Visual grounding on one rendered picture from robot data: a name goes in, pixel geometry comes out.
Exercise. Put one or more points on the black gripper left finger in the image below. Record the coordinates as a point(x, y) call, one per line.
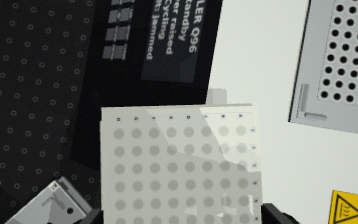
point(95, 216)

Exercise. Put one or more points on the white thermal cycler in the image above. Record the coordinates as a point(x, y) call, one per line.
point(297, 59)

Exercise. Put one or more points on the white multi-well plate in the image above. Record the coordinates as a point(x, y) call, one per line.
point(181, 164)

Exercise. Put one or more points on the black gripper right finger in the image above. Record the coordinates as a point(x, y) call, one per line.
point(272, 215)

